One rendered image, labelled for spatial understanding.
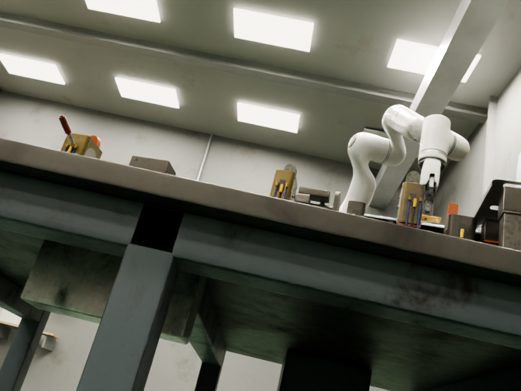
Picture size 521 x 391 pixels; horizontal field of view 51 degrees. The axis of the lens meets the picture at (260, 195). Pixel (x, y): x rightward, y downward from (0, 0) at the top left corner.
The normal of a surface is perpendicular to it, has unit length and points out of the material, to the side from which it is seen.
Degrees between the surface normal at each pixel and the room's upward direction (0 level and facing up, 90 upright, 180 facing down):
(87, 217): 90
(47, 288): 90
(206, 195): 90
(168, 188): 90
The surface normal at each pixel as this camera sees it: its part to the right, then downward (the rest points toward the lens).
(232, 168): 0.02, -0.40
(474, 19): -0.22, 0.89
